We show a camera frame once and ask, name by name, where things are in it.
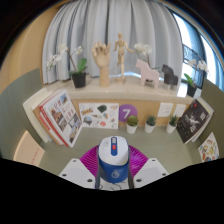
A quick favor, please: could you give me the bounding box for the wooden artist mannequin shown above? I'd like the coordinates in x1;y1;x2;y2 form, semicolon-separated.
113;32;135;84

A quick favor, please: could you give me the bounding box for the card with colourful food stickers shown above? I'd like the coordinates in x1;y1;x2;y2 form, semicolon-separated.
197;131;220;163

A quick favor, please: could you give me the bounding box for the red-spined picture magazine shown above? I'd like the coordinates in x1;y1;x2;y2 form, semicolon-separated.
38;89;84;148

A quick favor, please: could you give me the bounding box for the black book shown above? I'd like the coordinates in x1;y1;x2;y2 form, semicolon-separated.
175;98;211;145

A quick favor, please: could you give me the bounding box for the small succulent in white pot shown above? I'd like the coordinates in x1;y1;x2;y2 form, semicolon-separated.
144;115;157;134
166;114;179;134
125;114;139;135

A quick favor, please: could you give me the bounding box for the white wall socket plate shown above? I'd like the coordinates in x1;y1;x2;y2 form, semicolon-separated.
173;103;188;118
157;102;174;118

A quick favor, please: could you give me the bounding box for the window with dark frame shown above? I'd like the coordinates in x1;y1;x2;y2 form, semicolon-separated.
171;9;224;88

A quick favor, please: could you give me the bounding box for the pink wooden horse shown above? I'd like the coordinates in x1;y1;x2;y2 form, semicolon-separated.
134;59;161;90

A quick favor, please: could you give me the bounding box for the green felt partition panel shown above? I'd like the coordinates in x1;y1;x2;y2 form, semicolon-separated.
199;78;224;158
0;68;44;161

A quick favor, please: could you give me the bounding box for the round purple number sign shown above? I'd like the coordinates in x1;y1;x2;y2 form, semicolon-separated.
118;103;138;123

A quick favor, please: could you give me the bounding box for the dark wooden horse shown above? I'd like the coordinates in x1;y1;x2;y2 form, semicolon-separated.
160;63;180;90

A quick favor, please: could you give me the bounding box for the white book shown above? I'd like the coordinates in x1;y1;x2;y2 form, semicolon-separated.
22;88;61;144

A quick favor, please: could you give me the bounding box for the pale orange card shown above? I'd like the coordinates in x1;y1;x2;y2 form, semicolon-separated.
13;130;46;168

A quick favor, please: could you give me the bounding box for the orange book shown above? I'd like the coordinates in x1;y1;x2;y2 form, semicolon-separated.
33;104;64;147

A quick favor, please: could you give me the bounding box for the wooden hand model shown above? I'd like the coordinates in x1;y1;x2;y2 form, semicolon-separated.
91;40;113;88

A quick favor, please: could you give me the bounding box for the blue and white computer mouse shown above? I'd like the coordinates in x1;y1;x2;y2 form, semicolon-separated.
97;135;130;184

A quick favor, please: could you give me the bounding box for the grey white curtain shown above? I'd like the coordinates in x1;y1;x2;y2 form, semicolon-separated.
41;0;184;84

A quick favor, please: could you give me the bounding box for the white card with stickers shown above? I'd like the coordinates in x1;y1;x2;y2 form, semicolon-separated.
78;102;120;130

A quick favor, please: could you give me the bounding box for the wooden shelf ledge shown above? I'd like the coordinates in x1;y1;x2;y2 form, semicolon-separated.
43;79;204;129

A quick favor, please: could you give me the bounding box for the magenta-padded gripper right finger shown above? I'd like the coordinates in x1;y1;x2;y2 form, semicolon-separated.
127;144;170;190

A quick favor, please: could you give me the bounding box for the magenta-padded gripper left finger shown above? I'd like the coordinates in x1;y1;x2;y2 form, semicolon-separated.
59;145;103;190

